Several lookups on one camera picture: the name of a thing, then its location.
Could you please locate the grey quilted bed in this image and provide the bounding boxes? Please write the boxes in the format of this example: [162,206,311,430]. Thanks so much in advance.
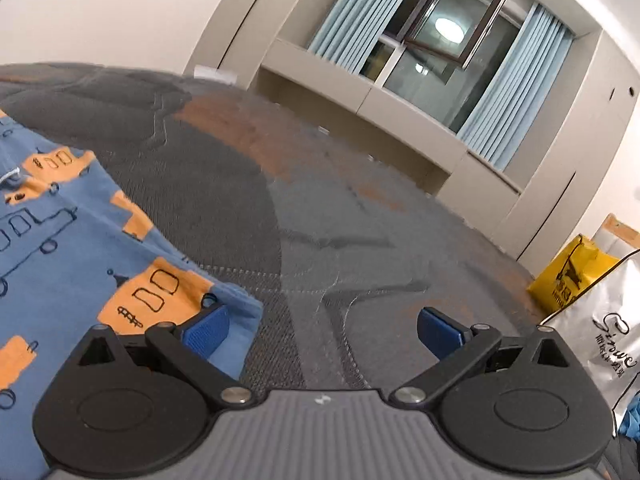
[0,62,551,396]

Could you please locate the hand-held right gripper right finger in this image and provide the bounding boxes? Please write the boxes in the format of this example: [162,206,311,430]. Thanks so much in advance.
[389,306,584,410]

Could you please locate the silver shopping bag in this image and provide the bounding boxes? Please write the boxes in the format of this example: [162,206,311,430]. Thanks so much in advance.
[540,248,640,427]

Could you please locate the blue pants with orange print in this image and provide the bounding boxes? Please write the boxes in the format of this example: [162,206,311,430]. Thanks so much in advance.
[0,110,265,480]

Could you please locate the dark framed window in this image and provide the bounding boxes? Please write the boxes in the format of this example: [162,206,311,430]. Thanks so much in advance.
[360,0,532,134]

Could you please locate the beige window bench cabinet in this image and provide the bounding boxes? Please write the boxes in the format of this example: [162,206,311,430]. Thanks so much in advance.
[254,38,524,222]

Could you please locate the beige wardrobe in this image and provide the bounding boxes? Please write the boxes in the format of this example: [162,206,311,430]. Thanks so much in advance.
[495,29,640,264]
[183,0,332,87]

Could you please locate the light blue curtain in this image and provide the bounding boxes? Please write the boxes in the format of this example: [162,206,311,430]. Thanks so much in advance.
[307,0,431,77]
[457,2,575,172]

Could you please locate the tan cardboard board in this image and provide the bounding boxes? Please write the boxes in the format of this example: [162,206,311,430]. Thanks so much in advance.
[590,213,640,261]

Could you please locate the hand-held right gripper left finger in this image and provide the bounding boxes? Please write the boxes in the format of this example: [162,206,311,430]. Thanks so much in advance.
[64,303,259,411]

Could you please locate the yellow shopping bag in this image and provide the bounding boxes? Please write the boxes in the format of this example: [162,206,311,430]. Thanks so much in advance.
[526,233,621,318]

